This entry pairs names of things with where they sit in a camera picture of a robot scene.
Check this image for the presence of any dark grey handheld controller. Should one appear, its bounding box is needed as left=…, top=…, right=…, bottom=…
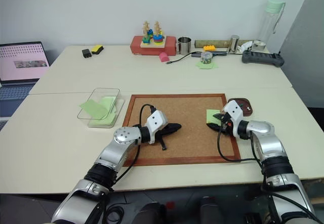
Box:
left=241, top=50, right=285, bottom=69

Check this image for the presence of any laptop with pink screen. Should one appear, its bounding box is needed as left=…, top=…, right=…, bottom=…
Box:
left=0, top=41, right=52, bottom=120

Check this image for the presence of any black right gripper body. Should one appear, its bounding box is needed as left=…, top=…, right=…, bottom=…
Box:
left=219, top=112, right=235, bottom=137

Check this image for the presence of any cork board with brown frame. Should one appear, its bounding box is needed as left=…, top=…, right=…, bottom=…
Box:
left=123, top=94, right=242, bottom=167

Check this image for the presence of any yellow and black eraser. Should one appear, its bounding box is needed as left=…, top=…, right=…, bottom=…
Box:
left=91, top=45, right=105, bottom=56

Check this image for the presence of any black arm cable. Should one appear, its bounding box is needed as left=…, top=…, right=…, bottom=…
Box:
left=217, top=129, right=262, bottom=163
left=111, top=104, right=155, bottom=192

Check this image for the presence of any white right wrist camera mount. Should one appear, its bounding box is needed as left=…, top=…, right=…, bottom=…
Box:
left=222, top=100, right=245, bottom=138

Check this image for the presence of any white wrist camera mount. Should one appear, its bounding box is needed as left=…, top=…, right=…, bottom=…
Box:
left=222, top=100, right=245, bottom=138
left=146, top=110, right=169, bottom=145

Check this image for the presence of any dark rounded shape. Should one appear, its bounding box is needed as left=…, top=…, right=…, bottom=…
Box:
left=199, top=196, right=221, bottom=224
left=136, top=202, right=167, bottom=224

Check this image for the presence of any white plastic clip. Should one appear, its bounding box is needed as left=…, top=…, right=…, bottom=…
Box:
left=238, top=40, right=254, bottom=53

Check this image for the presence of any clear bottle with green cap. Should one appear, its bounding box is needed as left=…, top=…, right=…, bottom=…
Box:
left=258, top=0, right=287, bottom=48

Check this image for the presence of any tall metal cylinder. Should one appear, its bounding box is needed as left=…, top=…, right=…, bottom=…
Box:
left=228, top=34, right=240, bottom=53

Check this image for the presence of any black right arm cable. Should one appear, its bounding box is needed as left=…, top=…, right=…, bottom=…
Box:
left=217, top=129, right=262, bottom=163

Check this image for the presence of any short round metal weight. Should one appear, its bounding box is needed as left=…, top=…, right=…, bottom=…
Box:
left=252, top=39, right=266, bottom=52

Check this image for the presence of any black usb cable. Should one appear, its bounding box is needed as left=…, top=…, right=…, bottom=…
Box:
left=165, top=52, right=203, bottom=65

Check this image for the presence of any patterned tape roll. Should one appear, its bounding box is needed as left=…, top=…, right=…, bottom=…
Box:
left=200, top=52, right=213, bottom=65

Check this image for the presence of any red rectangular box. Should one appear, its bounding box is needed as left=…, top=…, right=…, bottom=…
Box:
left=130, top=35, right=177, bottom=57

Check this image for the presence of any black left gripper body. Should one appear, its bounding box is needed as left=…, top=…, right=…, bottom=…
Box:
left=156, top=123, right=176, bottom=141

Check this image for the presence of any brown tray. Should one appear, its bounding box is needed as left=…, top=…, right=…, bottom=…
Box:
left=227, top=97, right=255, bottom=117

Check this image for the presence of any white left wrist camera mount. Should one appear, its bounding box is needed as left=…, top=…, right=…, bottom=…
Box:
left=146, top=110, right=169, bottom=145

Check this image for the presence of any metal mug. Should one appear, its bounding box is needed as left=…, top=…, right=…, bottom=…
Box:
left=177, top=36, right=192, bottom=56

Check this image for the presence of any wooden colourful stacking toy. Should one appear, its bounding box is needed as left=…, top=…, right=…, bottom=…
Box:
left=140, top=20, right=167, bottom=49

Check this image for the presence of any coiled black floor cable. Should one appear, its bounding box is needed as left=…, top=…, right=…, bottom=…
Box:
left=105, top=201, right=126, bottom=221

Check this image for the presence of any flat black usb hub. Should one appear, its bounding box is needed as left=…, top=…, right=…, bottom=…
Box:
left=191, top=51, right=228, bottom=58

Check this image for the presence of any green sticky note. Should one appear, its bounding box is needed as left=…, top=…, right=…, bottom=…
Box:
left=206, top=109, right=221, bottom=124
left=99, top=96, right=117, bottom=114
left=89, top=112, right=116, bottom=126
left=78, top=100, right=109, bottom=120

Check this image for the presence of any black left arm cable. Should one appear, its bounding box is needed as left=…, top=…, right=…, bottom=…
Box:
left=111, top=104, right=155, bottom=192

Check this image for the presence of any clear plastic box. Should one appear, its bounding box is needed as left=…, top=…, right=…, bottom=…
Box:
left=76, top=87, right=126, bottom=128

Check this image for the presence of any long wooden bar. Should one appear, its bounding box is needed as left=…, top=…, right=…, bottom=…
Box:
left=194, top=39, right=257, bottom=49

